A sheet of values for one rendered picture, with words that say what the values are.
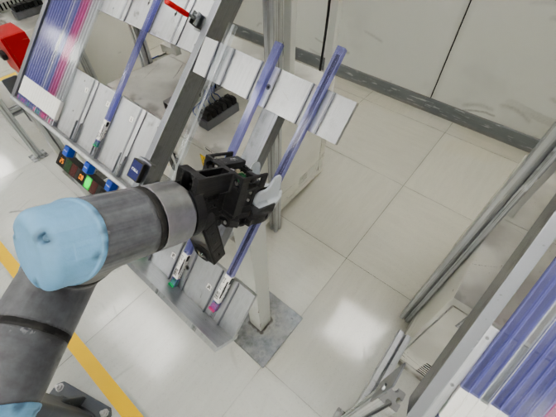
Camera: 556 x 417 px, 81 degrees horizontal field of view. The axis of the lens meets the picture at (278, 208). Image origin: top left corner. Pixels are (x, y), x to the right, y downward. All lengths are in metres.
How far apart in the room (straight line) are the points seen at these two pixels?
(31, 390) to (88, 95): 0.88
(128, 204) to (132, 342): 1.21
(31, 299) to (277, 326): 1.12
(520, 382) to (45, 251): 0.61
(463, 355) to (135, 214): 0.51
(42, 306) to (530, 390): 0.63
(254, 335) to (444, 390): 0.89
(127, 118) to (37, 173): 1.42
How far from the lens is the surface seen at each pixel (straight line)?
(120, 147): 0.99
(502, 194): 0.90
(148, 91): 1.48
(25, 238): 0.34
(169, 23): 0.99
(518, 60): 2.33
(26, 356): 0.39
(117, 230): 0.33
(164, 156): 0.91
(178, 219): 0.36
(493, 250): 1.02
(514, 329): 0.61
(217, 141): 1.16
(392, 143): 2.21
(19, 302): 0.40
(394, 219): 1.78
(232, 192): 0.42
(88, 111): 1.13
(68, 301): 0.40
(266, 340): 1.40
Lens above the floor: 1.35
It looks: 52 degrees down
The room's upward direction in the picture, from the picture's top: straight up
